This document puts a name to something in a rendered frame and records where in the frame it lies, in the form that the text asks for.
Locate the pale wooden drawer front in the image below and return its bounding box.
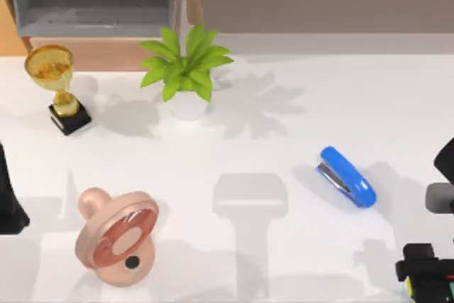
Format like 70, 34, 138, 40
21, 35, 168, 72

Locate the pink desk fan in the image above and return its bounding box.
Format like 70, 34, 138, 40
74, 187, 161, 287

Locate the wooden cupboard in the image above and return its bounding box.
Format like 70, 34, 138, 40
0, 0, 32, 57

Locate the gold trophy with black base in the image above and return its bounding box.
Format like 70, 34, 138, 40
23, 45, 93, 137

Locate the green plant in white pot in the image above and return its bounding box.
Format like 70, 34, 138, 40
138, 24, 236, 121

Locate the blue stapler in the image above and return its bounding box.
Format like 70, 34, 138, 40
316, 145, 377, 209

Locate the grey rounded box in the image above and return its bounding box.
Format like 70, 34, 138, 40
425, 182, 454, 216

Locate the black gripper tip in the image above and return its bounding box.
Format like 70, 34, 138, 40
0, 143, 31, 236
433, 137, 454, 187

